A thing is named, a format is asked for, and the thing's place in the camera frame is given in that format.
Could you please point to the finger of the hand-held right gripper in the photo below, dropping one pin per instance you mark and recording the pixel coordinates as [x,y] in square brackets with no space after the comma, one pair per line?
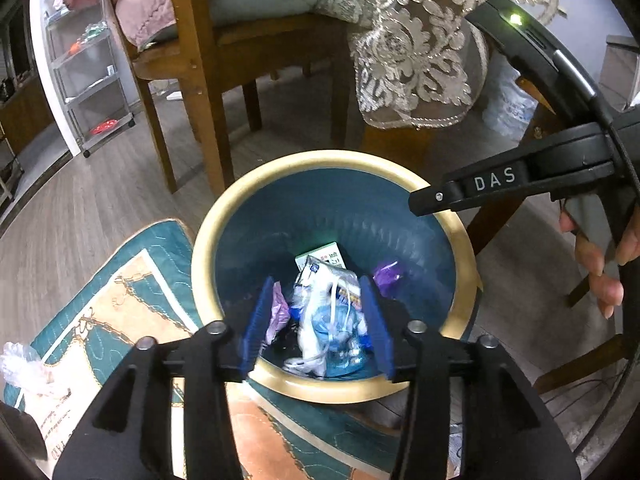
[430,200]

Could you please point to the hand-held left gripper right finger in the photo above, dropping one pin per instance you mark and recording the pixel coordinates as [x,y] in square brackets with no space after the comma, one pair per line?
[377,325]

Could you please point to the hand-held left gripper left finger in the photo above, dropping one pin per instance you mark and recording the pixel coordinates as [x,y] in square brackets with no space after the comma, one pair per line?
[257,320]

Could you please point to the pink purple wrapper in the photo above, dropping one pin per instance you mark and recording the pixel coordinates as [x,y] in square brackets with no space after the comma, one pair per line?
[279,312]

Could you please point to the blue face mask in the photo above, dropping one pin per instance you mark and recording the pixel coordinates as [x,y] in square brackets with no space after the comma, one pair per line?
[345,362]

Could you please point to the blue and silver snack bag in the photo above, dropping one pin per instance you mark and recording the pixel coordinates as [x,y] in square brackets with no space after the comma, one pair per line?
[320,280]

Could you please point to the teal trash bin cream rim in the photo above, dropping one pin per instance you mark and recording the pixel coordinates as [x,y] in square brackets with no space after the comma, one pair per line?
[300,210]

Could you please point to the person's right hand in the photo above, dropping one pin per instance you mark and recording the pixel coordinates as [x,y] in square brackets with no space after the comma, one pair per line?
[595,270]

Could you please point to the white plastic bag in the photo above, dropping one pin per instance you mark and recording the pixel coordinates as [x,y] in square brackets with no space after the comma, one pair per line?
[510,105]

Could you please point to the green and white box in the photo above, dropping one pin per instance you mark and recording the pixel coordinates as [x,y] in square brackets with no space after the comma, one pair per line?
[327,255]

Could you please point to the grey storage box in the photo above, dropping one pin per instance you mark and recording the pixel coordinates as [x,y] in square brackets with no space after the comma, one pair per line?
[617,70]

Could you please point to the teal and orange rug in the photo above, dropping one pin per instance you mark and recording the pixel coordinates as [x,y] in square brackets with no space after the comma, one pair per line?
[125,285]

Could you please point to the lace tablecloth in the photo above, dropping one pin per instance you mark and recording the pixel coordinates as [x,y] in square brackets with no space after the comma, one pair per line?
[410,50]

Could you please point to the clear plastic bag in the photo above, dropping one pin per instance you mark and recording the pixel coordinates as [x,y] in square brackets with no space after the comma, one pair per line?
[25,365]

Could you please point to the white paper scrap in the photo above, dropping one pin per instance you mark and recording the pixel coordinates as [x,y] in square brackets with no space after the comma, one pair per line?
[175,95]

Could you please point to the wooden chair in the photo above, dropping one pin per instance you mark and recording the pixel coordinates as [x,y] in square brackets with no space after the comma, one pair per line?
[200,85]

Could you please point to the orange plastic item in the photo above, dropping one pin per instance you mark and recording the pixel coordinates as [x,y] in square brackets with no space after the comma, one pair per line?
[104,126]

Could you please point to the wooden cabinet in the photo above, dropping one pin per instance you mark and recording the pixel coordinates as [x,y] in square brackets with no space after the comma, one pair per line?
[25,115]

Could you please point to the white metal shelf rack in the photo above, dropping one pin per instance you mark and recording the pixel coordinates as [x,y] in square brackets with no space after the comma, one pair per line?
[82,56]

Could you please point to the pink seat cushion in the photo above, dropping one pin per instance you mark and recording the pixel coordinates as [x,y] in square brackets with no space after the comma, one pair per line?
[145,10]

